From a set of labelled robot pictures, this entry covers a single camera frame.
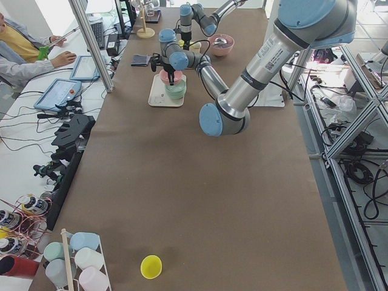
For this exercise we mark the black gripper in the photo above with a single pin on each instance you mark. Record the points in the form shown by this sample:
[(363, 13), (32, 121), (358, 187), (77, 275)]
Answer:
[(168, 67), (185, 39)]

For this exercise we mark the small pink bowl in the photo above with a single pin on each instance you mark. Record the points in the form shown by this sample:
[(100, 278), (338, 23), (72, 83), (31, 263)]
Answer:
[(163, 75)]

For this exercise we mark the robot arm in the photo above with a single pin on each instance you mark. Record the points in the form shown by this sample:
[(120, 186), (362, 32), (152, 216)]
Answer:
[(208, 23), (299, 25)]

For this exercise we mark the top green bowl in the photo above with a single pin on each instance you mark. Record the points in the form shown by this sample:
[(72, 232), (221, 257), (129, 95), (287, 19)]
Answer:
[(181, 86)]

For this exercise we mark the green bowl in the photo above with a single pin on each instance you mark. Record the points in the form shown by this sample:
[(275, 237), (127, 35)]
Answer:
[(181, 86), (176, 95)]

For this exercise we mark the middle green bowl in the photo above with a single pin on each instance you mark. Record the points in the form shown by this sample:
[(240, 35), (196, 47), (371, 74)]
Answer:
[(176, 95)]

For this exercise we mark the large pink bowl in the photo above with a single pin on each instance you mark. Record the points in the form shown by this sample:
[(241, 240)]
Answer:
[(221, 50)]

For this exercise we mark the cream rabbit tray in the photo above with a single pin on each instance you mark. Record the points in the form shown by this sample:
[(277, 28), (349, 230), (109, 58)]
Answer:
[(158, 96)]

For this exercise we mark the metal ice scoop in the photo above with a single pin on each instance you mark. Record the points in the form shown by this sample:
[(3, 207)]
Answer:
[(219, 41)]

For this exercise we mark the grey folded cloth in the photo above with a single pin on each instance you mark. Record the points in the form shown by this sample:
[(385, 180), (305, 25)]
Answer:
[(140, 60)]

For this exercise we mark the wooden stand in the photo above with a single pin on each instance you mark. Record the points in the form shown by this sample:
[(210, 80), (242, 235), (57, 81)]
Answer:
[(144, 32)]

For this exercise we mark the black power adapter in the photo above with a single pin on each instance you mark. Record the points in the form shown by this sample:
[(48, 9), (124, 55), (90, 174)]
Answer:
[(112, 46)]

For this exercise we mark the black keyboard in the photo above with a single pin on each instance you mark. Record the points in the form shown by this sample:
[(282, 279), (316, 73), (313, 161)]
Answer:
[(98, 31)]

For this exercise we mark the blue tablet far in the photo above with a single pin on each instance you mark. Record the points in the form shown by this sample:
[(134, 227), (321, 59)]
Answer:
[(84, 70)]

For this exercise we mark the blue tablet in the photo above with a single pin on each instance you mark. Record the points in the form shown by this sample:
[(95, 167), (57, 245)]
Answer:
[(58, 94), (84, 70)]

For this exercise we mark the blue tablet near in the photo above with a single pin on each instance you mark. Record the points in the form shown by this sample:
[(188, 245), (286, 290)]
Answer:
[(58, 94)]

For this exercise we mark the black tool rack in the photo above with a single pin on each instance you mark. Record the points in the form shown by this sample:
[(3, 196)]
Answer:
[(65, 161)]

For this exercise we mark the seated person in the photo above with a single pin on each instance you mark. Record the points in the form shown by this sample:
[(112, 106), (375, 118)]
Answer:
[(20, 51)]

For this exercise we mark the spray can with label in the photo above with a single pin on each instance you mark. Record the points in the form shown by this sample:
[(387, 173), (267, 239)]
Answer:
[(35, 205)]

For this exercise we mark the light blue cup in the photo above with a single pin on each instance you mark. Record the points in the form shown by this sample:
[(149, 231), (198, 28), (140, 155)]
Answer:
[(80, 240)]

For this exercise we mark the yellow plastic cup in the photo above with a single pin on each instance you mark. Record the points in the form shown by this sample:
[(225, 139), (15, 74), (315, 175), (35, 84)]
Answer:
[(151, 267)]

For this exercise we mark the white cup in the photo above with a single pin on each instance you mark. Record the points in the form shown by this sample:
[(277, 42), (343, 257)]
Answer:
[(87, 257)]

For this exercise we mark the mint green cup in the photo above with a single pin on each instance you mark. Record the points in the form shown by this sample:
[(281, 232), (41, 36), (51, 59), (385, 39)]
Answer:
[(54, 250)]

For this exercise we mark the labelled can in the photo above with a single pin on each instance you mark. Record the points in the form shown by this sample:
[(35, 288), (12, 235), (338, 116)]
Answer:
[(10, 220), (13, 246)]

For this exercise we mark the pale pink cup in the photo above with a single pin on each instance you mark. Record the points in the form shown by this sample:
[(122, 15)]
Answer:
[(92, 279)]

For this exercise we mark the wooden cup rack pole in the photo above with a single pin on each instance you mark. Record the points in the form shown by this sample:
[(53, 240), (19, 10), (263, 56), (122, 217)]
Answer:
[(67, 260)]

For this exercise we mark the grey cup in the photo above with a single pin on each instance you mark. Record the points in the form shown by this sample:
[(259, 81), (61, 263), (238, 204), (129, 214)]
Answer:
[(56, 273)]

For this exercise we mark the red cup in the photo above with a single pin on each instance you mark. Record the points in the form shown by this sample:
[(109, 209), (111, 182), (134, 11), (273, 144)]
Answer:
[(18, 267)]

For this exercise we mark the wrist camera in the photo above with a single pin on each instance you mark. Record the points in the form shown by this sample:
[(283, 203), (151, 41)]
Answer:
[(155, 61)]

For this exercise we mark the aluminium frame post left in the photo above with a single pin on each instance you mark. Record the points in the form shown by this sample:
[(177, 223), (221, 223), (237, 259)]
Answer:
[(90, 40)]

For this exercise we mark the aluminium frame rails right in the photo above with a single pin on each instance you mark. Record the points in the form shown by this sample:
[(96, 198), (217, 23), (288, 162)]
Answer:
[(344, 117)]

